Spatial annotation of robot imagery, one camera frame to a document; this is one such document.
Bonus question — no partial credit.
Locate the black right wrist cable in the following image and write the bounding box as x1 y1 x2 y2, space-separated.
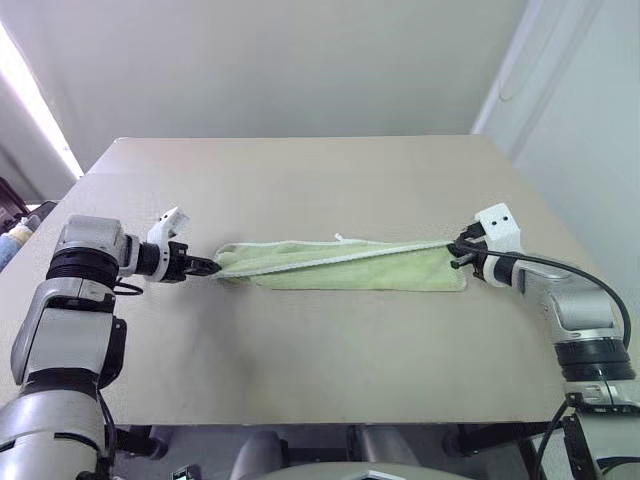
453 238 633 351

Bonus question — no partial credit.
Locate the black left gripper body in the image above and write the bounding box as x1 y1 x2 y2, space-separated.
167 241 192 285

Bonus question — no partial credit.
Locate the black cable at left shoulder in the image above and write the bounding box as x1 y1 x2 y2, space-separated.
95 387 119 480

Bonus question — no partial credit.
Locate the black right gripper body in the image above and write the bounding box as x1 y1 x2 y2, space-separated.
460 222 494 281

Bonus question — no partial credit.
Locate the silver robot torso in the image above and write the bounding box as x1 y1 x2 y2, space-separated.
259 459 484 480

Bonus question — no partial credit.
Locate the blue cloth bundle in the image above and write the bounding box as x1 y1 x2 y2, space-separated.
0 222 37 274

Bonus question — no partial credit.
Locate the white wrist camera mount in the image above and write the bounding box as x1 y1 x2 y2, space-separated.
146 205 193 284
473 202 523 290

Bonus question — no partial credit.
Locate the black cable at shoulder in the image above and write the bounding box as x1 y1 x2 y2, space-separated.
95 387 119 480
528 393 584 480

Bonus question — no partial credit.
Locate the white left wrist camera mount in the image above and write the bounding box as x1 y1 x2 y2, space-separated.
146 205 193 284

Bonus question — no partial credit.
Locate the light green towel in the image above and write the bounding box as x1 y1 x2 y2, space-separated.
213 231 469 293

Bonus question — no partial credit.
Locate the dark hard case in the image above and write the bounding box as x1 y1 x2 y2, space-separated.
0 176 27 232

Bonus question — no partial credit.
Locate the black cable at right shoulder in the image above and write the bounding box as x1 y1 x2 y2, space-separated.
528 393 584 480

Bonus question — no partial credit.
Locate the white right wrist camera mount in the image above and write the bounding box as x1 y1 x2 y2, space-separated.
473 202 523 290

